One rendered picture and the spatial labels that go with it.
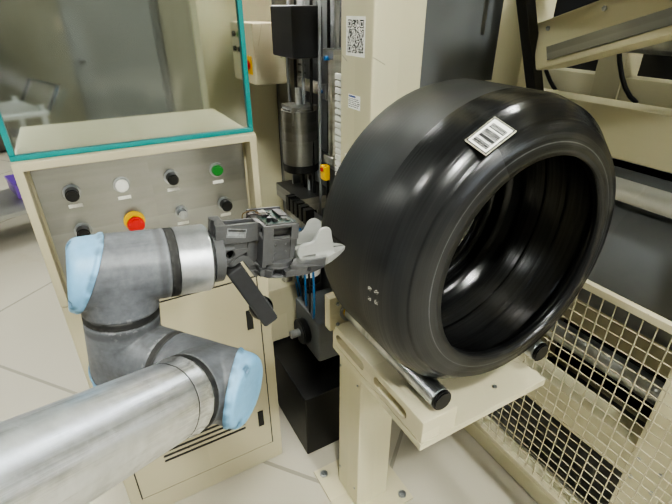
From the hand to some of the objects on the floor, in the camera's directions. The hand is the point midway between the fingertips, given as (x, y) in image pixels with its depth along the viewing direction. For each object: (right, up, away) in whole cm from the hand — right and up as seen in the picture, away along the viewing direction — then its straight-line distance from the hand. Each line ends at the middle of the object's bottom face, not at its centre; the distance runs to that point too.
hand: (335, 252), depth 71 cm
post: (+10, -87, +96) cm, 130 cm away
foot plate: (+10, -87, +96) cm, 130 cm away
